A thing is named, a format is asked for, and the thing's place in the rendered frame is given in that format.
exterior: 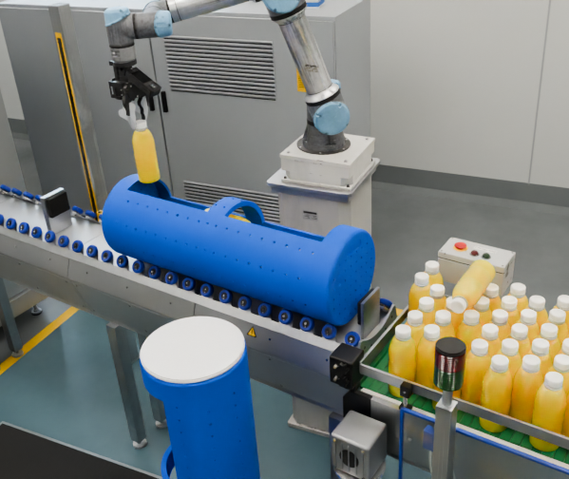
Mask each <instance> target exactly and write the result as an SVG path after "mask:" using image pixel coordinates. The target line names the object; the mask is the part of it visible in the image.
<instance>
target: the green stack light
mask: <svg viewBox="0 0 569 479"><path fill-rule="evenodd" d="M464 380H465V368H463V369H462V370H461V371H460V372H457V373H453V374H451V373H445V372H442V371H440V370H439V369H438V368H437V367H436V366H435V364H434V372H433V383H434V385H435V386H436V387H437V388H439V389H440V390H442V391H446V392H455V391H458V390H460V389H461V388H462V386H463V385H464Z"/></svg>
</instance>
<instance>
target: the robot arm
mask: <svg viewBox="0 0 569 479"><path fill-rule="evenodd" d="M249 1H253V2H254V3H257V2H261V1H262V2H263V3H264V5H265V7H266V9H267V11H268V13H269V15H270V17H271V20H272V21H273V22H275V23H277V24H279V27H280V29H281V32H282V34H283V36H284V39H285V41H286V44H287V46H288V48H289V51H290V53H291V55H292V57H293V60H294V63H295V66H296V68H297V71H298V73H299V75H300V78H301V80H302V83H303V85H304V87H305V89H306V91H307V95H306V97H305V102H306V104H307V125H306V129H305V132H304V135H303V138H302V145H303V146H304V147H305V148H307V149H309V150H312V151H319V152H327V151H334V150H337V149H340V148H342V147H343V146H344V145H345V136H344V133H343V130H344V129H345V128H346V127H347V126H348V124H349V121H350V111H349V109H348V107H347V106H346V104H345V101H344V99H343V96H342V94H341V84H340V82H339V81H337V80H334V79H331V78H330V75H329V73H328V71H327V69H326V66H325V63H324V61H323V58H322V56H321V53H320V51H319V48H318V46H317V43H316V42H315V39H314V36H313V32H312V30H311V27H310V25H309V22H308V20H307V17H306V15H305V10H306V7H307V3H306V1H305V0H161V1H159V0H153V1H150V2H149V3H147V4H146V5H145V7H144V9H143V12H137V13H130V11H129V8H128V7H125V6H122V7H121V6H118V7H112V8H108V9H106V10H105V11H104V20H105V26H106V32H107V37H108V43H109V47H110V52H111V58H112V60H113V61H112V60H111V61H109V65H110V66H113V69H114V74H115V78H113V79H112V80H111V81H109V82H108V84H109V89H110V95H111V98H115V99H116V100H122V101H123V109H121V110H119V115H120V117H122V118H124V119H126V120H127V121H128V122H129V124H130V126H131V128H132V129H135V128H136V125H137V123H136V115H135V111H137V112H138V113H140V114H142V120H146V119H147V114H148V108H149V97H154V96H156V95H159V94H160V92H161V86H159V85H158V84H157V83H156V82H154V81H153V80H152V79H151V78H149V77H148V76H147V75H146V74H144V73H143V72H142V71H141V70H139V69H138V68H137V67H132V66H134V65H136V64H137V59H136V58H137V53H136V48H135V43H134V39H145V38H157V37H160V38H162V37H165V36H171V35H172V34H173V25H172V24H173V23H177V22H179V21H182V20H186V19H189V18H193V17H196V16H200V15H203V14H206V13H209V12H213V11H216V10H222V9H225V8H229V7H232V6H235V5H238V4H242V3H245V2H249ZM113 81H114V82H113ZM111 87H112V88H113V93H114V94H112V91H111ZM148 96H149V97H148ZM131 101H135V102H136V103H135V104H133V103H131Z"/></svg>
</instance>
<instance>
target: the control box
mask: <svg viewBox="0 0 569 479"><path fill-rule="evenodd" d="M456 242H464V243H466V245H467V246H466V248H464V249H458V248H456V247H455V246H454V244H455V243H456ZM476 246H477V247H476ZM475 247H476V248H475ZM478 247H480V248H478ZM482 249H483V250H482ZM472 250H477V251H478V252H479V255H477V256H473V255H471V254H470V253H471V251H472ZM485 250H487V251H485ZM488 250H489V251H488ZM490 251H491V252H490ZM492 251H493V252H492ZM495 251H496V253H495ZM483 253H488V254H489V255H490V258H489V259H485V258H483ZM515 255H516V253H515V252H511V251H507V250H503V249H499V248H495V247H491V246H487V245H482V244H479V243H475V242H471V241H467V240H462V239H455V238H450V239H449V240H448V242H447V243H446V244H445V245H444V246H443V247H442V248H441V249H440V250H439V252H438V263H439V270H440V273H441V275H442V277H443V281H446V282H449V283H453V284H457V283H458V281H459V280H460V279H461V277H462V276H463V275H464V273H465V272H466V270H467V269H468V268H469V266H470V265H471V264H472V262H474V261H475V260H477V259H484V260H487V261H488V262H490V263H491V264H492V265H493V267H494V268H495V273H496V274H495V277H494V278H493V280H492V281H491V283H494V284H496V285H498V286H499V292H498V293H499V297H501V296H502V295H503V293H504V292H505V290H506V289H507V287H508V286H509V284H510V283H511V282H512V279H513V271H514V262H515V260H514V258H515Z"/></svg>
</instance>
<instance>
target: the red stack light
mask: <svg viewBox="0 0 569 479"><path fill-rule="evenodd" d="M465 357H466V351H465V353H464V354H462V355H460V356H457V357H448V356H444V355H442V354H439V353H438V352H437V351H436V349H435V354H434V364H435V366H436V367H437V368H438V369H439V370H440V371H442V372H445V373H451V374H453V373H457V372H460V371H461V370H462V369H463V368H464V367H465Z"/></svg>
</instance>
